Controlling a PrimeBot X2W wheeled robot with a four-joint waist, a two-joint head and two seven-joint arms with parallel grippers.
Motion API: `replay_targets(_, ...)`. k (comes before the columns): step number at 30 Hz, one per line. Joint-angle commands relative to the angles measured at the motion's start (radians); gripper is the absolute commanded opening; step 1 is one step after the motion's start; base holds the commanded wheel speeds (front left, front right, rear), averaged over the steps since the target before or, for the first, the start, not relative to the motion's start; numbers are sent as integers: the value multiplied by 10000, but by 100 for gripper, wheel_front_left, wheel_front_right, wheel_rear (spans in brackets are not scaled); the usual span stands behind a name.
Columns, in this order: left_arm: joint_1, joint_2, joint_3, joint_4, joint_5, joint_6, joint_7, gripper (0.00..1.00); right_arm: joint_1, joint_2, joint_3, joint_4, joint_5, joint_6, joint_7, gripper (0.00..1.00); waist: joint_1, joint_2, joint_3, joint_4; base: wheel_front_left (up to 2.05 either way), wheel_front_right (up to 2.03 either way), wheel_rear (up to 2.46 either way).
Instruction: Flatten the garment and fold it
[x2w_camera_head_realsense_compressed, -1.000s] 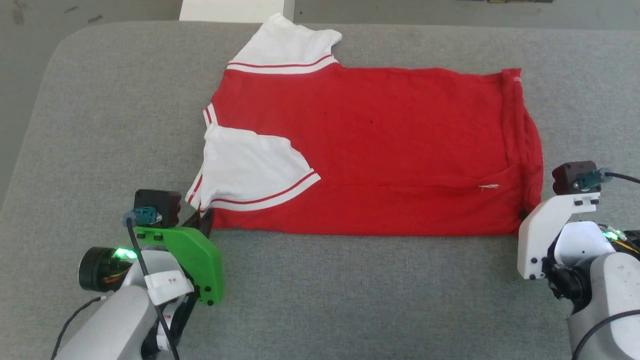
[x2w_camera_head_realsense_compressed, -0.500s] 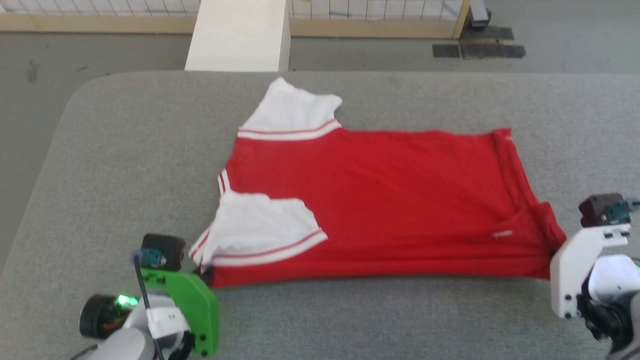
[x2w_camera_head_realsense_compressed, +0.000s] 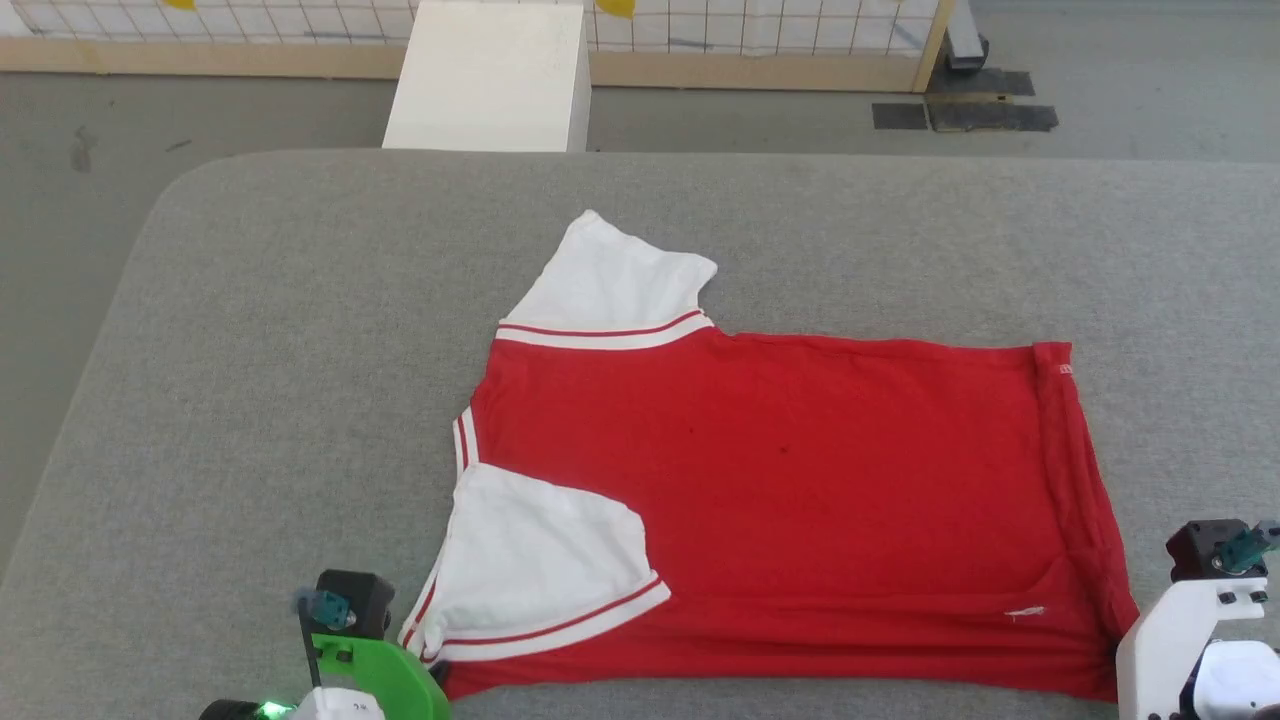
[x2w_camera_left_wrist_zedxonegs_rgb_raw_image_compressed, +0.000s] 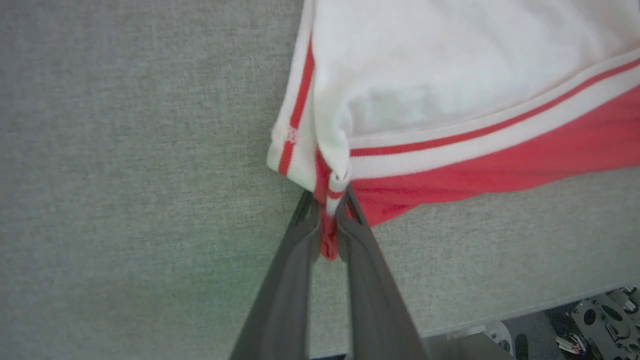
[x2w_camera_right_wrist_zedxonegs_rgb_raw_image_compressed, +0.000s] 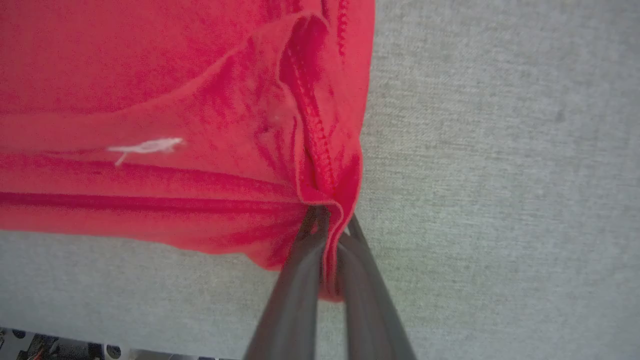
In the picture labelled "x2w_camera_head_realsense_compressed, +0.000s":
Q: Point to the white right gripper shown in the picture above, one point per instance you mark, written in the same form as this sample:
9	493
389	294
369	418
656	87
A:
1160	650

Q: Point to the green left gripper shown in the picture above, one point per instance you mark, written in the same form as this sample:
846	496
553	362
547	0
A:
395	680

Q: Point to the red and white t-shirt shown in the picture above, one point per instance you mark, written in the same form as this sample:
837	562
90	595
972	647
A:
800	480

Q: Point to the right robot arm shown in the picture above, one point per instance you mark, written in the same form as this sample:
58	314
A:
1240	680

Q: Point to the long black floor mat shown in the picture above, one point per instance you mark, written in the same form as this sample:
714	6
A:
995	116

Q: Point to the small black floor mat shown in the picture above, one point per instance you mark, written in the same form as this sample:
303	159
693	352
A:
900	116

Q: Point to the white rectangular box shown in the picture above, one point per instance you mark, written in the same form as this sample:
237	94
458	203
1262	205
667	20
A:
490	80

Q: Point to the grey metal foot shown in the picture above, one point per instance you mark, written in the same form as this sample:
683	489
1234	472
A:
965	35

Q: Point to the wooden framed mesh fence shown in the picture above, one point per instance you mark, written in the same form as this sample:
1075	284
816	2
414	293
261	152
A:
750	70

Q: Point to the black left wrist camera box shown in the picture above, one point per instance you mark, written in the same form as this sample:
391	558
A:
365	598

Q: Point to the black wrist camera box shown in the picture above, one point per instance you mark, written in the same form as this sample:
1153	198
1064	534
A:
1195	548
365	598

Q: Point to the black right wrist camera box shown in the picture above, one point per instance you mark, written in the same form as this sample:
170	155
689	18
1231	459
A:
1195	548

